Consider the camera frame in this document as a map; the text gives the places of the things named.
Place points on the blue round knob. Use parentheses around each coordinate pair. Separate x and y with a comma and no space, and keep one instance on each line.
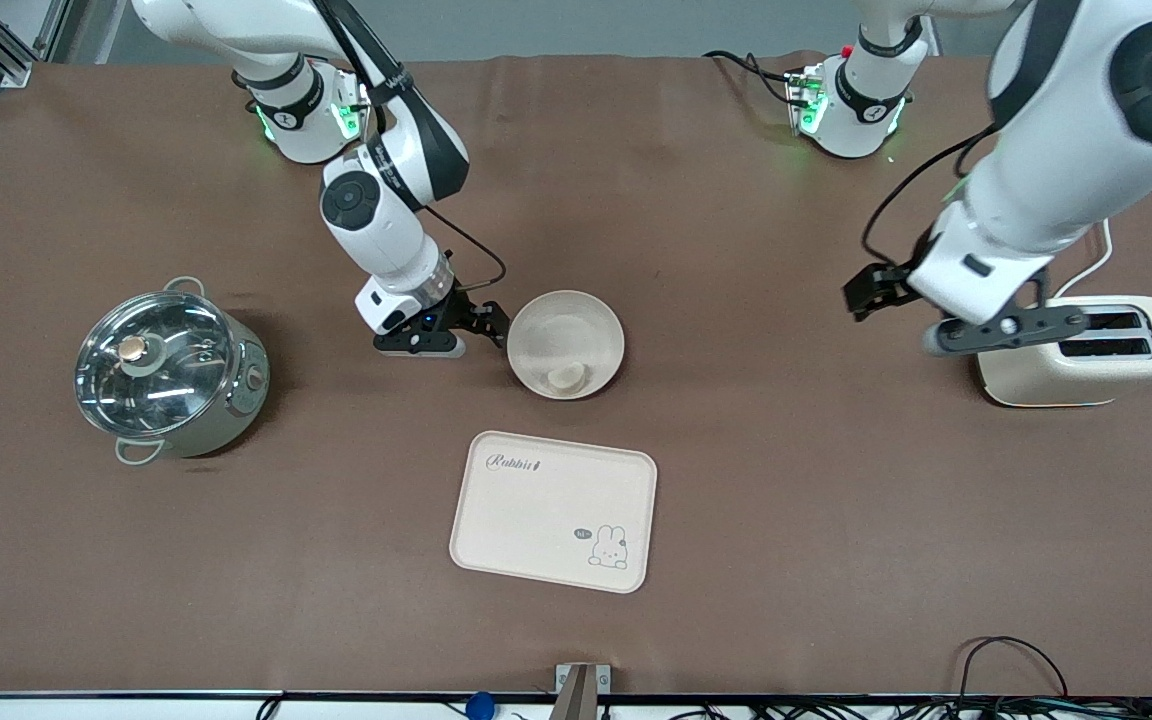
(479,706)

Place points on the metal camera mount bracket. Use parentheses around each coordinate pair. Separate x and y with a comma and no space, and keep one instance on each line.
(581,690)

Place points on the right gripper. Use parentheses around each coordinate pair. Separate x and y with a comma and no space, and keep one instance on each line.
(460,307)

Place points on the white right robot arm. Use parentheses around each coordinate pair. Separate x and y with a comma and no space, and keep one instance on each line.
(386,210)

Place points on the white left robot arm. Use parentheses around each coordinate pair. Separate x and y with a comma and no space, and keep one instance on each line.
(1066,150)

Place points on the pale steamed bun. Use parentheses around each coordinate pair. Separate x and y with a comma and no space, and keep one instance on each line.
(567,377)

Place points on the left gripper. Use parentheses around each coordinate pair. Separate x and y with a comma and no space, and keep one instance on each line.
(889,279)

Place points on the round cream plate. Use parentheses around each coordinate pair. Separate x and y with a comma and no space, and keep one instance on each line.
(566,330)

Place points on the cream rabbit print tray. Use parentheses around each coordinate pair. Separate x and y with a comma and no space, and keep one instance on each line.
(536,510)

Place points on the glass pot lid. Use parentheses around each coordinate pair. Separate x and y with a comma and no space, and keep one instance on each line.
(151,365)

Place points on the cream two-slot toaster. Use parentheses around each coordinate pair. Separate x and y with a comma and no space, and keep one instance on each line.
(1086,380)

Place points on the brown table mat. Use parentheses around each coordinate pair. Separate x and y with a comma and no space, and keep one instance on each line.
(576,200)

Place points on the grey-green electric cooking pot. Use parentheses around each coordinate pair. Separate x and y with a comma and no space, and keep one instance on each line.
(236,400)

